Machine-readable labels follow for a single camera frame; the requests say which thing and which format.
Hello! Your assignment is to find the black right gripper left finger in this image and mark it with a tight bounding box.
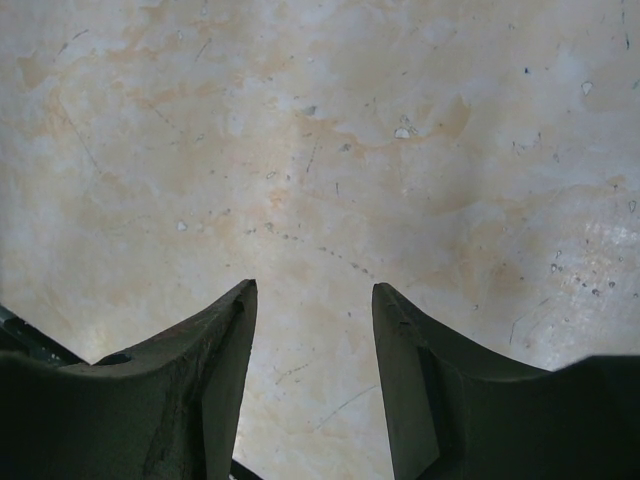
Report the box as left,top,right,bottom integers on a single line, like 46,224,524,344
0,277,259,480

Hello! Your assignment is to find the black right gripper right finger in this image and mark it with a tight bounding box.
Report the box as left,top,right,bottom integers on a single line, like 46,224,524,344
372,283,639,479

